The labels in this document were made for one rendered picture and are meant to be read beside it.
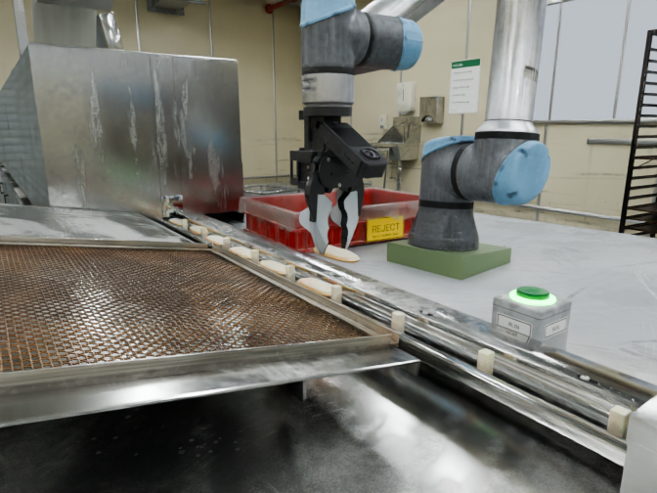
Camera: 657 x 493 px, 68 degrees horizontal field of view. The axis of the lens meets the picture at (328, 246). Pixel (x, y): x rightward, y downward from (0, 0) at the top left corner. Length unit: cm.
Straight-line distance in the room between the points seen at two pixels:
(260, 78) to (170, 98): 728
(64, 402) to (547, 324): 52
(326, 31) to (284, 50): 829
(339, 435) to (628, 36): 507
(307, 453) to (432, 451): 11
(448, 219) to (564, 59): 466
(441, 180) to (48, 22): 184
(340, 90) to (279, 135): 813
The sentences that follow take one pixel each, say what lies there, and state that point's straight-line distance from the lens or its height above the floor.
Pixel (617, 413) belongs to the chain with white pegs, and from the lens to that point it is 51.
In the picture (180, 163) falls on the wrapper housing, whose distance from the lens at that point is 145.
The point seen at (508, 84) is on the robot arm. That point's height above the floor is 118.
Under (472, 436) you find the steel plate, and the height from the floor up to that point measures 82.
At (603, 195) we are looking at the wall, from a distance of 536.
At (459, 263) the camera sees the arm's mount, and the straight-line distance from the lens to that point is 98.
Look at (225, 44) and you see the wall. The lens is 849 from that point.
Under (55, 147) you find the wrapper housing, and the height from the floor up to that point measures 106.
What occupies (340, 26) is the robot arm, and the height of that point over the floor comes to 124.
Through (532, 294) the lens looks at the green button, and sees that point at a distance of 66.
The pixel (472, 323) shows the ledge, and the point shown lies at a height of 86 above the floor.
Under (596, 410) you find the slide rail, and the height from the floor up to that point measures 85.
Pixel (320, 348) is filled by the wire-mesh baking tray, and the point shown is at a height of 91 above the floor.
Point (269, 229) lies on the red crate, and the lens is 125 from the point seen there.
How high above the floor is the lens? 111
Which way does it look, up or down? 14 degrees down
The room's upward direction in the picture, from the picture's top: straight up
